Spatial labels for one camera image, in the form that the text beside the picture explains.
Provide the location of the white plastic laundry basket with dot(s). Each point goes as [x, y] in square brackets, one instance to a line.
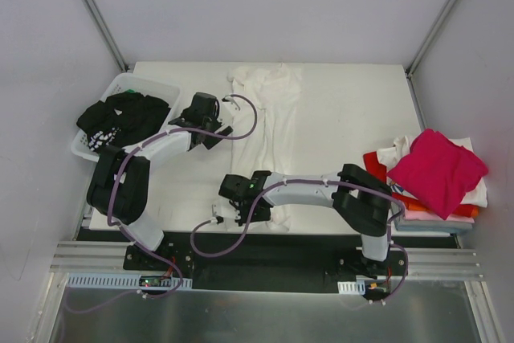
[168, 92]

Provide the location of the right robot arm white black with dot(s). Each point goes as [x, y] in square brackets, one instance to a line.
[361, 200]

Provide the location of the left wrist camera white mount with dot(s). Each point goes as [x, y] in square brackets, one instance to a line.
[229, 108]

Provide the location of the light blue folded t-shirt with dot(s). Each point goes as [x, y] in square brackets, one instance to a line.
[402, 224]

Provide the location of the left aluminium frame post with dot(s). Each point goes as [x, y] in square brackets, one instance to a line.
[106, 35]

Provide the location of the white floral print t-shirt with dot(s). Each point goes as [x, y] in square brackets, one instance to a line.
[275, 92]

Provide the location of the magenta t-shirt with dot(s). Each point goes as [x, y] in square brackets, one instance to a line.
[438, 173]

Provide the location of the right grey cable duct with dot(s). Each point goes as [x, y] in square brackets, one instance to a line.
[351, 288]

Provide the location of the left grey cable duct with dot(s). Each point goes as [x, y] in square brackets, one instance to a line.
[127, 281]

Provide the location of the right aluminium frame post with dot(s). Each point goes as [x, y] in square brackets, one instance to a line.
[435, 28]

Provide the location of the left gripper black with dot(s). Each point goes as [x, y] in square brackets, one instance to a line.
[214, 136]

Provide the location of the pink folded t-shirt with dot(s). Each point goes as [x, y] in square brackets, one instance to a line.
[427, 216]

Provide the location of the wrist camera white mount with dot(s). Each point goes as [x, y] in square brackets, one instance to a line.
[224, 212]
[229, 108]

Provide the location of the red t-shirt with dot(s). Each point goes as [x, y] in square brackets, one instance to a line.
[378, 170]

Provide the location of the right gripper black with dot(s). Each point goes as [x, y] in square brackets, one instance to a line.
[249, 210]

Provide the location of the grey cable duct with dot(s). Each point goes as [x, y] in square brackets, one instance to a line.
[127, 281]
[351, 288]

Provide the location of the orange folded t-shirt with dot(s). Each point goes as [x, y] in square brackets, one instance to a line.
[465, 210]

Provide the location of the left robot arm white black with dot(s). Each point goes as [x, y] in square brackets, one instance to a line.
[120, 182]

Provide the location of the aluminium rail profile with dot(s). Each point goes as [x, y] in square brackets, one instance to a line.
[424, 263]

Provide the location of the aluminium frame post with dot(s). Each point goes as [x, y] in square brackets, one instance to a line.
[435, 28]
[106, 35]

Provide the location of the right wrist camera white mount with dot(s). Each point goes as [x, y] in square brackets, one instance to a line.
[224, 212]

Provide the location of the black printed t-shirt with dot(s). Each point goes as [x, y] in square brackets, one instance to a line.
[122, 119]

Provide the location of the white folded t-shirt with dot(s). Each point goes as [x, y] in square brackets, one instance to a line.
[390, 157]

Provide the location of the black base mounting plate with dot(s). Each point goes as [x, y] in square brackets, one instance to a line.
[265, 263]

